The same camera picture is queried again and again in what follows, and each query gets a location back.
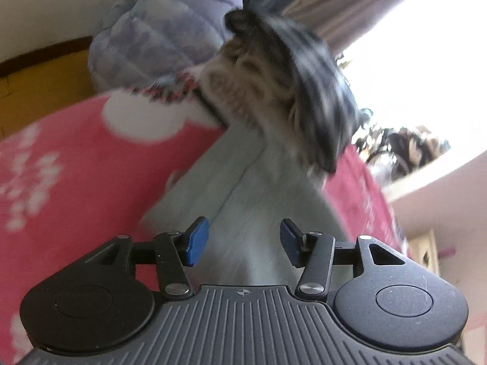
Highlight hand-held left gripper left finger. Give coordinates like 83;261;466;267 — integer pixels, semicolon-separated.
82;217;210;300

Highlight cream nightstand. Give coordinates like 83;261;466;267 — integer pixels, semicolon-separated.
406;228;442;278

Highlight pink floral blanket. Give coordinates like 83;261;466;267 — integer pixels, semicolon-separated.
0;93;409;365

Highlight lavender puffer jacket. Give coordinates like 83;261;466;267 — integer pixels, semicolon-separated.
87;0;246;94

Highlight beige knit sweater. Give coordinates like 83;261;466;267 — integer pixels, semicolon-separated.
198;46;316;172

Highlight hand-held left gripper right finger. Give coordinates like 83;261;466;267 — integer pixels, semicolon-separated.
280;218;409;300

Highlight black white plaid shirt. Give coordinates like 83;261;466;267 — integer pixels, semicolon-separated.
224;9;360;173

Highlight grey pants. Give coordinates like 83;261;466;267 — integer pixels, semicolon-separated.
140;120;352;287

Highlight grey-brown curtain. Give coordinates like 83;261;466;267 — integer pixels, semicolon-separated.
282;0;455;48

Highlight black wheelchair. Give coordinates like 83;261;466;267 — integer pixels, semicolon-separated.
358;125;451;177

